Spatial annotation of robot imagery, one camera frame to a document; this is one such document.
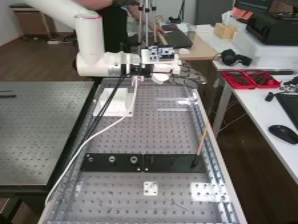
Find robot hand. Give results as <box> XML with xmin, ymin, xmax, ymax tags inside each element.
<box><xmin>139</xmin><ymin>45</ymin><xmax>207</xmax><ymax>86</ymax></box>

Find black laptop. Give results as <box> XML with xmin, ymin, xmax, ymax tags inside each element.
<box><xmin>159</xmin><ymin>23</ymin><xmax>194</xmax><ymax>50</ymax></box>

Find wooden desk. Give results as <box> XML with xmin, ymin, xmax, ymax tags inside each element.
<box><xmin>156</xmin><ymin>29</ymin><xmax>219</xmax><ymax>63</ymax></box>

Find metal stand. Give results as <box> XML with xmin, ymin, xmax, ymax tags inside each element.
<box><xmin>136</xmin><ymin>0</ymin><xmax>156</xmax><ymax>50</ymax></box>

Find black headphones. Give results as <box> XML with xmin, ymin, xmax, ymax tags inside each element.
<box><xmin>219</xmin><ymin>48</ymin><xmax>254</xmax><ymax>67</ymax></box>

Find red tray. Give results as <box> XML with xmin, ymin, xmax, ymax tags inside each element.
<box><xmin>244</xmin><ymin>69</ymin><xmax>281</xmax><ymax>89</ymax></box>
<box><xmin>219</xmin><ymin>70</ymin><xmax>258</xmax><ymax>90</ymax></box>

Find person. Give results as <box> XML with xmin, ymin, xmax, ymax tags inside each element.
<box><xmin>78</xmin><ymin>0</ymin><xmax>162</xmax><ymax>53</ymax></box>

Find wooden block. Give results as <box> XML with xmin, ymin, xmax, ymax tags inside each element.
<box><xmin>212</xmin><ymin>22</ymin><xmax>236</xmax><ymax>41</ymax></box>

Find clear box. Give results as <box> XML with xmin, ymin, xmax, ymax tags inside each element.
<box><xmin>38</xmin><ymin>78</ymin><xmax>248</xmax><ymax>224</ymax></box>

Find thin stick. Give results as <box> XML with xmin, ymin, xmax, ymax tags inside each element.
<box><xmin>195</xmin><ymin>114</ymin><xmax>214</xmax><ymax>157</ymax></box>

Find white desk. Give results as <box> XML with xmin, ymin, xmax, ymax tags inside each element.
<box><xmin>211</xmin><ymin>73</ymin><xmax>298</xmax><ymax>186</ymax></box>
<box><xmin>194</xmin><ymin>23</ymin><xmax>298</xmax><ymax>73</ymax></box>

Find small black device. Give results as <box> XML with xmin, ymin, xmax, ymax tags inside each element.
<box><xmin>263</xmin><ymin>91</ymin><xmax>276</xmax><ymax>103</ymax></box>

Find black printer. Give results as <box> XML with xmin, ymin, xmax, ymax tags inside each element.
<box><xmin>244</xmin><ymin>11</ymin><xmax>298</xmax><ymax>46</ymax></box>

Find black plate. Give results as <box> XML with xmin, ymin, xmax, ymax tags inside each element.
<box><xmin>81</xmin><ymin>152</ymin><xmax>207</xmax><ymax>174</ymax></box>

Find black keyboard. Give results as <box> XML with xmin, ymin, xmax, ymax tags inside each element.
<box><xmin>274</xmin><ymin>92</ymin><xmax>298</xmax><ymax>133</ymax></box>

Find black mouse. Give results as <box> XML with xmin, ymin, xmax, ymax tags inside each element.
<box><xmin>267</xmin><ymin>124</ymin><xmax>298</xmax><ymax>145</ymax></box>

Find wooden cabinet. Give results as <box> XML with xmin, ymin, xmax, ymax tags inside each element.
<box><xmin>9</xmin><ymin>4</ymin><xmax>53</xmax><ymax>38</ymax></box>

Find small white square plate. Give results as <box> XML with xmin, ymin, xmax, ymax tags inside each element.
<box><xmin>142</xmin><ymin>181</ymin><xmax>159</xmax><ymax>197</ymax></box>

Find black cable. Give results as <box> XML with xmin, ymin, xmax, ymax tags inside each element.
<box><xmin>78</xmin><ymin>75</ymin><xmax>127</xmax><ymax>148</ymax></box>
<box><xmin>81</xmin><ymin>74</ymin><xmax>132</xmax><ymax>146</ymax></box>

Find white cable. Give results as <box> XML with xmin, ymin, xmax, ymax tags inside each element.
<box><xmin>42</xmin><ymin>78</ymin><xmax>139</xmax><ymax>206</ymax></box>

